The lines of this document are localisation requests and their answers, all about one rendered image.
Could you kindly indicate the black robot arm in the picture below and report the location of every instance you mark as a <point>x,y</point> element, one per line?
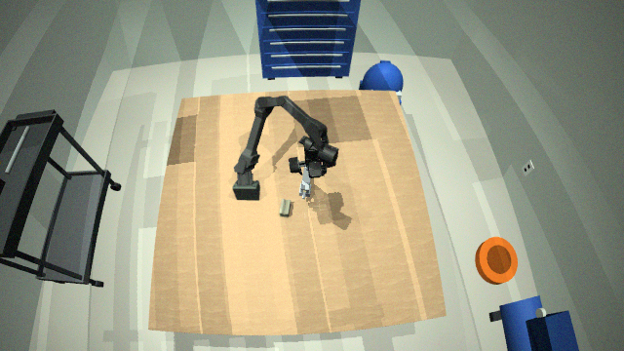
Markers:
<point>315,145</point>

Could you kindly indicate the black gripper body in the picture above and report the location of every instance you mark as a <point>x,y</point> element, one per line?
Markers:
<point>295,165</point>

